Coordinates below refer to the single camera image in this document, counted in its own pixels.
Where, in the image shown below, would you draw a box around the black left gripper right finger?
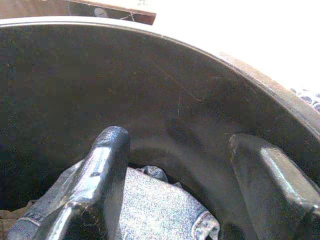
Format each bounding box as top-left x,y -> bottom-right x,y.
228,133 -> 320,240

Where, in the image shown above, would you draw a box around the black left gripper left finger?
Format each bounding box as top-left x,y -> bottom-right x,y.
37,126 -> 132,240

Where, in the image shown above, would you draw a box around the blue denim jeans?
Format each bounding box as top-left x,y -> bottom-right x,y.
7,159 -> 221,240

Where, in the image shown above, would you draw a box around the black round laundry bucket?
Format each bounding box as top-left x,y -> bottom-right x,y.
0,16 -> 320,240

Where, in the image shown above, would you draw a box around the beige cloth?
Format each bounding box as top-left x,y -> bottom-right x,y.
0,201 -> 36,240

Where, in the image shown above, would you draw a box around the light wood cabinet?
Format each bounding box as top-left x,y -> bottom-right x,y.
66,0 -> 157,26

